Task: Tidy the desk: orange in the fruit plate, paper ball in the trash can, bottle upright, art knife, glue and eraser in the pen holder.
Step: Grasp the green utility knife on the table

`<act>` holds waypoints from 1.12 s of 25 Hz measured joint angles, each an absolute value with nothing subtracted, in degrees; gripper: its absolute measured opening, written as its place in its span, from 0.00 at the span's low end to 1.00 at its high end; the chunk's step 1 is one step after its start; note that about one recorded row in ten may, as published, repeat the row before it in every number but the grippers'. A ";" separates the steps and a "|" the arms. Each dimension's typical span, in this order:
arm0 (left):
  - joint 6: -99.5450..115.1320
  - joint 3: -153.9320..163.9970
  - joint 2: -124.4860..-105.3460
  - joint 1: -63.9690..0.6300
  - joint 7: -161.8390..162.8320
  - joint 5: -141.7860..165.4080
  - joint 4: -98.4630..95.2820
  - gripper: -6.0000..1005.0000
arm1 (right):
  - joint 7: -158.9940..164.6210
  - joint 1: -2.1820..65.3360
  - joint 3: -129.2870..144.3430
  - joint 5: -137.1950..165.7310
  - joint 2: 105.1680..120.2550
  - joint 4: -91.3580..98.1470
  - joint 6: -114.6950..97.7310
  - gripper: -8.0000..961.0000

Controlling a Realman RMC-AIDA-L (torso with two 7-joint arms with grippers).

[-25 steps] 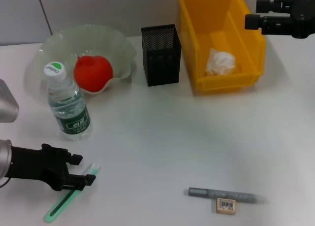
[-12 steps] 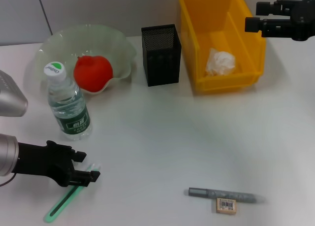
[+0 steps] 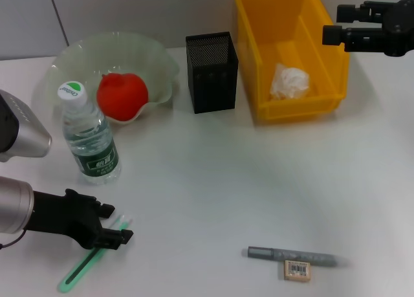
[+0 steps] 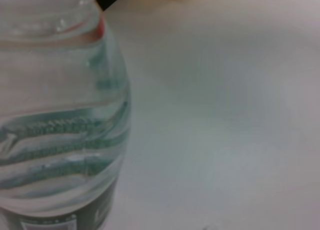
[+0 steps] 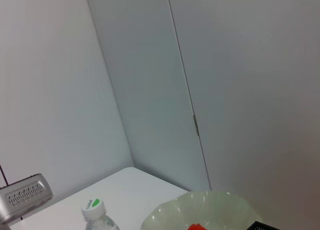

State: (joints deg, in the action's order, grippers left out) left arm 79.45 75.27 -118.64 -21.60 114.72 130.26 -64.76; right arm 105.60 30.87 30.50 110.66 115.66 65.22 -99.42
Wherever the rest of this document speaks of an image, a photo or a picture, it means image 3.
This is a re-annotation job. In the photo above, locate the black mesh pen holder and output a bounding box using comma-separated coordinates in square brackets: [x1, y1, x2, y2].
[185, 30, 239, 115]

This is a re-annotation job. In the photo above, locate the clear green-label water bottle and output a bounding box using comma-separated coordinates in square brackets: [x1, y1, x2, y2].
[57, 80, 122, 185]

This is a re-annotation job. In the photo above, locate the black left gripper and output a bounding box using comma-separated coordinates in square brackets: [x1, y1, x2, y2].
[27, 188, 135, 250]

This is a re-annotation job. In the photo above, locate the red tomato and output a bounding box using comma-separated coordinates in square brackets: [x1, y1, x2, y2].
[96, 72, 150, 122]

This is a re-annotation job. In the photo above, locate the pale green wavy fruit plate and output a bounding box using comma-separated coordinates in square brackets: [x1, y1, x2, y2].
[45, 30, 180, 125]

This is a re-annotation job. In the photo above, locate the grey marker pen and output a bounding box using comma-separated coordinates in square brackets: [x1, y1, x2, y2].
[242, 246, 350, 268]

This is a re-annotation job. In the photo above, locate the yellow plastic bin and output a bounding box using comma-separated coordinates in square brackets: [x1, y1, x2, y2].
[234, 0, 351, 122]

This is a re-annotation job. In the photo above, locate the beige barcode eraser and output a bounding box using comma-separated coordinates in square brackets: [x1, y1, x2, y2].
[283, 259, 312, 281]

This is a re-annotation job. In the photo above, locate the white paper ball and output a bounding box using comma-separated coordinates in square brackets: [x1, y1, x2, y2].
[270, 62, 311, 100]

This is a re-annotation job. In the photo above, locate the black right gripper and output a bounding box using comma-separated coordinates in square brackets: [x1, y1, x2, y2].
[322, 0, 414, 57]

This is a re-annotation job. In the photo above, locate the mint green utility knife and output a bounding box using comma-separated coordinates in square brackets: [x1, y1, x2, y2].
[58, 214, 134, 294]

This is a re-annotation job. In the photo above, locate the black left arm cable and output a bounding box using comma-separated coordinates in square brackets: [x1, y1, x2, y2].
[0, 228, 27, 250]

